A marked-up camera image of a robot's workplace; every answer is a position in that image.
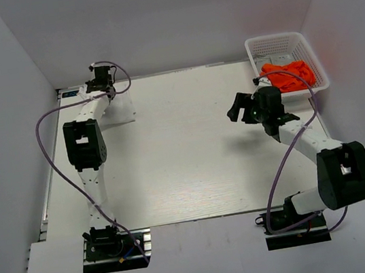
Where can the white t shirt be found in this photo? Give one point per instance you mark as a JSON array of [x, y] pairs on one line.
[[106, 112]]

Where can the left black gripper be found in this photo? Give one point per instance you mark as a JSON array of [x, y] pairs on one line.
[[90, 83]]

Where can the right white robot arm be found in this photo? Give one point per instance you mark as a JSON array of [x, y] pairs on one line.
[[340, 166]]

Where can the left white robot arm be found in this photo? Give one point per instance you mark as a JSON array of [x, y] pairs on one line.
[[86, 147]]

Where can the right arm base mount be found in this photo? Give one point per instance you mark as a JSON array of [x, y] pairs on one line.
[[289, 229]]

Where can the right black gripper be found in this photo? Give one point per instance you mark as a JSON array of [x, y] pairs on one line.
[[245, 101]]

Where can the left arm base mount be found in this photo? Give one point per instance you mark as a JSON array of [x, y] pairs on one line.
[[110, 250]]

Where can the grey cloth in basket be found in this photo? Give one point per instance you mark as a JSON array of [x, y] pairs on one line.
[[280, 60]]

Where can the orange t shirt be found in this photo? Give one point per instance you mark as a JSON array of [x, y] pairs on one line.
[[290, 78]]

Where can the blue label sticker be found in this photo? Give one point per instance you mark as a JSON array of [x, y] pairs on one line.
[[69, 93]]

